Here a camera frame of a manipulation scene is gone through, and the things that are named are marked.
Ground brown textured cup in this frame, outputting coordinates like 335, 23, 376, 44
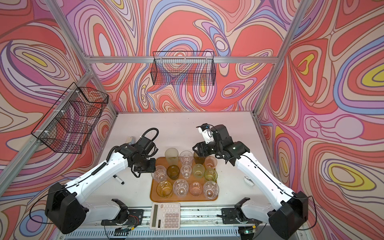
194, 153, 206, 165

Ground pink textured cup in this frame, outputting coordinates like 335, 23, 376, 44
204, 156, 218, 169

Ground pale green textured cup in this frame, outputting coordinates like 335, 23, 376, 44
193, 164, 206, 179

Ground clear glass back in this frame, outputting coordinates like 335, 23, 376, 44
151, 165, 168, 183

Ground green ribbed glass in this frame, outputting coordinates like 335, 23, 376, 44
205, 168, 218, 182

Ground small clear glass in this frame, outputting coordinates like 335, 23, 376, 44
180, 165, 193, 179

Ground pale yellow frosted cup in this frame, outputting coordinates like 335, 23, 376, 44
165, 148, 179, 166

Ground olive textured cup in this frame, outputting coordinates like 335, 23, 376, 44
167, 165, 180, 180

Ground yellow amber glass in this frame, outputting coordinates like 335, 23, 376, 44
156, 181, 173, 198

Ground pink clear cup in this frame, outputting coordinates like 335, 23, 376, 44
189, 182, 203, 197

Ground clear wide glass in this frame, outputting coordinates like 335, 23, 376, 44
173, 179, 189, 198

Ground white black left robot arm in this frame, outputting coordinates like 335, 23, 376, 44
45, 134, 158, 234

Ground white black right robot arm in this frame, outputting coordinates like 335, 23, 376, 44
193, 124, 309, 240

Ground orange plastic tray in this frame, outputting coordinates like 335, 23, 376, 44
150, 157, 220, 203

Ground black marker pen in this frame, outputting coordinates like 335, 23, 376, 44
113, 175, 125, 185

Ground blue white stapler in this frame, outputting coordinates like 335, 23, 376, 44
126, 137, 135, 144

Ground white clip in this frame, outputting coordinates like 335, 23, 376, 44
244, 177, 255, 188

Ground white desk calculator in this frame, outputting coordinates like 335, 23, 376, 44
150, 203, 181, 231

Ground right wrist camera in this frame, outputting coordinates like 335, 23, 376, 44
197, 123, 214, 144

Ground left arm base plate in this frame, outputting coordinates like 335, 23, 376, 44
101, 209, 144, 227

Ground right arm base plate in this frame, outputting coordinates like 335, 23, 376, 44
217, 208, 262, 226

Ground black wire basket left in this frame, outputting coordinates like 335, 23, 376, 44
31, 83, 109, 154

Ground black wire basket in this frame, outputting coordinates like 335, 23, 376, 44
151, 50, 216, 86
31, 83, 109, 154

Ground black wire basket back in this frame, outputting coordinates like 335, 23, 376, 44
151, 50, 216, 86

